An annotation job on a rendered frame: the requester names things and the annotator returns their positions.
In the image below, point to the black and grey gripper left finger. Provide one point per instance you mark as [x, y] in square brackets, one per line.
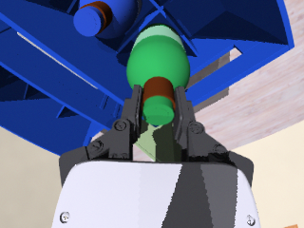
[118, 141]

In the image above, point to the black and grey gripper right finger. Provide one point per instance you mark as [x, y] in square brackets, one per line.
[201, 147]

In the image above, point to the blue plastic crate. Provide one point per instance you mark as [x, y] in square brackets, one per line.
[259, 29]
[31, 114]

